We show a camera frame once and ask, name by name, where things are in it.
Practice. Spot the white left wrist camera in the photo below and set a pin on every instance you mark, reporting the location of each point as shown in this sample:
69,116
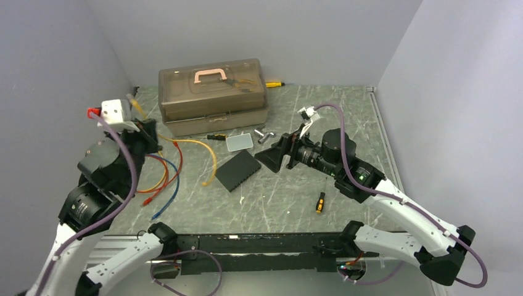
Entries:
116,113

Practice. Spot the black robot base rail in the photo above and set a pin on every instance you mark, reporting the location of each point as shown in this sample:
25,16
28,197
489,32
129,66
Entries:
244,252

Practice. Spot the small white switch box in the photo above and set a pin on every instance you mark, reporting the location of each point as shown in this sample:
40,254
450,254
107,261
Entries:
239,142

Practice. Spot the brown translucent toolbox pink handle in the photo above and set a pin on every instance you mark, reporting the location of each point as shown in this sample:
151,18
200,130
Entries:
213,97

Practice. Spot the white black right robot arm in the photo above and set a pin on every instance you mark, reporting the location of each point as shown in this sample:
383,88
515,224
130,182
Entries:
437,248

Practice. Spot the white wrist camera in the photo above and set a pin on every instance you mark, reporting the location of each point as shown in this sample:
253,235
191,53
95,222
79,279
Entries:
309,116
116,113

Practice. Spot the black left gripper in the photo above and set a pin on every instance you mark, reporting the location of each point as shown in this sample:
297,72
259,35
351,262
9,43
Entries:
148,131

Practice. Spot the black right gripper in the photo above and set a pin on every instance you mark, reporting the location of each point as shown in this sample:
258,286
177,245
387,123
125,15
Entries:
272,157

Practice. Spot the black network switch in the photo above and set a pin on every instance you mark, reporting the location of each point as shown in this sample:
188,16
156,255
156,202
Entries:
236,170

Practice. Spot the black yellow screwdriver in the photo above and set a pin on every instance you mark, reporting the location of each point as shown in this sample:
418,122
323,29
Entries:
214,137

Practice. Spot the chrome socket adapter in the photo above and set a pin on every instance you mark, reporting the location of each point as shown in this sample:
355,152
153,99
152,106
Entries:
263,136

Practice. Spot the black orange stubby screwdriver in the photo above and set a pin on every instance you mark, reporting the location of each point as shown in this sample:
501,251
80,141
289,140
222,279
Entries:
320,203

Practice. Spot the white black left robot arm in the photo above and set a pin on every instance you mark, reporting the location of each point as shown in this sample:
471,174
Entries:
109,177

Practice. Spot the yellow handled screwdriver by wall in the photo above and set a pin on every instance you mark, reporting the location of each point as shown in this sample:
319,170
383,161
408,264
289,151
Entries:
277,84

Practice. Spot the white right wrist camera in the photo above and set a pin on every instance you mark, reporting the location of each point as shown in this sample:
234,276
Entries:
309,116

